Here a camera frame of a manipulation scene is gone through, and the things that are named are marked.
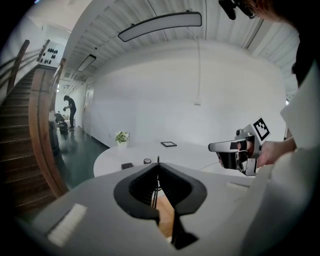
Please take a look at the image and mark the short ceiling lamp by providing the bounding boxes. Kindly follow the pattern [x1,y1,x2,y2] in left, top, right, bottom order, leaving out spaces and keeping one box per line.
[76,54,98,73]

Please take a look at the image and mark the dark wooden staircase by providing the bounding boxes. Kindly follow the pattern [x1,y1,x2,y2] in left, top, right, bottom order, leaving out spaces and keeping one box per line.
[0,39,70,212]

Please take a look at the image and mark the person's right forearm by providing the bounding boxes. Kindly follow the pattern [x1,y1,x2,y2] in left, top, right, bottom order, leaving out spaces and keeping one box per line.
[272,136,299,165]

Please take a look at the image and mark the black bag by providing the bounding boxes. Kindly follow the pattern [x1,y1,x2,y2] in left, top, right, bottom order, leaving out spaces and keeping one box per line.
[53,112,69,134]

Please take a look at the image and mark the white flowers in white vase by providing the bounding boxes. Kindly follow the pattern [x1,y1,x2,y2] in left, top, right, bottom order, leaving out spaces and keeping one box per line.
[114,130,131,150]

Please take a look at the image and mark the long ceiling lamp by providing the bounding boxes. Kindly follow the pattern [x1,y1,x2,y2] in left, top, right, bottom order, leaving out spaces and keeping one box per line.
[117,11,203,43]

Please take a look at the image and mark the plain door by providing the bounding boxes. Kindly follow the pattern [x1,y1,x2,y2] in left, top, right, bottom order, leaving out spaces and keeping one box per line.
[82,83,95,138]

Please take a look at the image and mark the person's right hand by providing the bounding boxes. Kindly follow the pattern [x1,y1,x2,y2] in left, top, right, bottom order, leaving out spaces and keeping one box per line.
[236,140,276,168]

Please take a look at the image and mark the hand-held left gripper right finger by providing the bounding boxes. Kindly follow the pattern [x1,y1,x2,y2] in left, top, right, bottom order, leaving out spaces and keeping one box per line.
[158,161,258,256]

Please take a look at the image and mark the white curved desk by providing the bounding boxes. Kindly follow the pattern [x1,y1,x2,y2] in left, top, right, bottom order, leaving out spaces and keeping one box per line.
[93,140,259,179]

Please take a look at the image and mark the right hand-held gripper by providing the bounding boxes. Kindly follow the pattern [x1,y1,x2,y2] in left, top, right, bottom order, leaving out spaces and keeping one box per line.
[207,116,272,177]

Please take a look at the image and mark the person's glasses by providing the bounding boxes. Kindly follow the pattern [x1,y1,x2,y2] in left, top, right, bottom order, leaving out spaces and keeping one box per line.
[239,1,259,20]

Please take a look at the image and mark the person's head-worn camera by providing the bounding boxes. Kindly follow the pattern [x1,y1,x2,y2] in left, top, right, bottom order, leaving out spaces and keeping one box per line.
[218,0,237,21]

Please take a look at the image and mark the person's black clothing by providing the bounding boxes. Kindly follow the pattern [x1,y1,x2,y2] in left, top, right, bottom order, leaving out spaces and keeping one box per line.
[291,32,320,88]

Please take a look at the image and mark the white board with black dots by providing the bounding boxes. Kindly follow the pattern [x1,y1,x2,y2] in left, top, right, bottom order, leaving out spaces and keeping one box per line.
[36,39,61,67]

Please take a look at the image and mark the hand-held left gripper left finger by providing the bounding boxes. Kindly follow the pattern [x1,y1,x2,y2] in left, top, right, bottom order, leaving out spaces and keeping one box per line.
[14,162,173,256]

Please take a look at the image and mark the white wall cable conduit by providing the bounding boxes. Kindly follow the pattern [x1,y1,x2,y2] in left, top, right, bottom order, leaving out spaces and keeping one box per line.
[196,39,202,103]

